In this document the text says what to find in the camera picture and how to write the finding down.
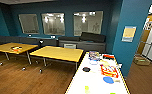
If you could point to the dark grey sofa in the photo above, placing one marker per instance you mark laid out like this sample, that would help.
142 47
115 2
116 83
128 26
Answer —
85 41

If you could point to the air hockey table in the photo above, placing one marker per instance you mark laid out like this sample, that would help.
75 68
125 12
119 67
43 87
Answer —
95 81

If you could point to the red orange game box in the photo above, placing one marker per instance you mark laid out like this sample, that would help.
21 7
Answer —
109 70

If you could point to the brown wooden door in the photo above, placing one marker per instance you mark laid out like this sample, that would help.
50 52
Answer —
144 41

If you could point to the yellow cup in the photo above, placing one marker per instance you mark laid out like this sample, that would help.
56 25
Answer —
87 89

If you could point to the framed interior window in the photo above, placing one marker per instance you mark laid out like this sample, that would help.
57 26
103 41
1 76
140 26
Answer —
28 23
53 23
88 23

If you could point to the long dark grey bench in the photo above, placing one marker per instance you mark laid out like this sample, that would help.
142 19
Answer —
25 40

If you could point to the green bowl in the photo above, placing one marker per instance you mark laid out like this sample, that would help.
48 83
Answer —
112 93

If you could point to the pale framed wall sign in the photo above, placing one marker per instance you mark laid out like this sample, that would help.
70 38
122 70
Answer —
128 34

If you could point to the yellow wooden table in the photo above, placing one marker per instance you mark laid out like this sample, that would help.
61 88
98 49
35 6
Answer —
58 54
12 48

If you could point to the open cardboard box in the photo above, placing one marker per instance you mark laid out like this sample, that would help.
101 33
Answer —
141 61

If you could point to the small red object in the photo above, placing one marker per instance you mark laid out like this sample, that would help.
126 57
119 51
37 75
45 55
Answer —
16 48

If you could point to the white bowl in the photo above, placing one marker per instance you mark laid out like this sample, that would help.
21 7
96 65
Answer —
93 62

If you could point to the flat red object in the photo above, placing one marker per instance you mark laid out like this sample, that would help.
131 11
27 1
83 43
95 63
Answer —
108 56

